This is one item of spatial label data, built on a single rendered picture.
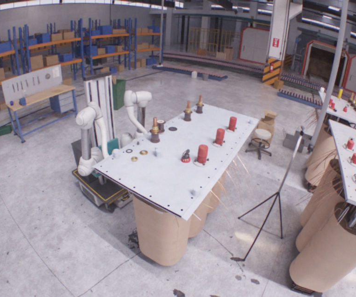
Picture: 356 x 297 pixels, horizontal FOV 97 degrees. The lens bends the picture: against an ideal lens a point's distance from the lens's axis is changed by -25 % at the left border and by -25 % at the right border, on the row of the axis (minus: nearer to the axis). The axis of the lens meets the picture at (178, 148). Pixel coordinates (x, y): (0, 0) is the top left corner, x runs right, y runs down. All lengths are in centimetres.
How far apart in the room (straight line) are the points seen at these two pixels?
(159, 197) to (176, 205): 12
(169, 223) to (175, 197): 43
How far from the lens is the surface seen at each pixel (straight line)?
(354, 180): 164
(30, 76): 603
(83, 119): 193
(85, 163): 226
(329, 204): 227
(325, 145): 360
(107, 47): 1115
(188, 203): 120
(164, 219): 159
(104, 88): 250
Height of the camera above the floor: 223
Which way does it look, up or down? 32 degrees down
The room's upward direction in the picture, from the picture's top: 4 degrees clockwise
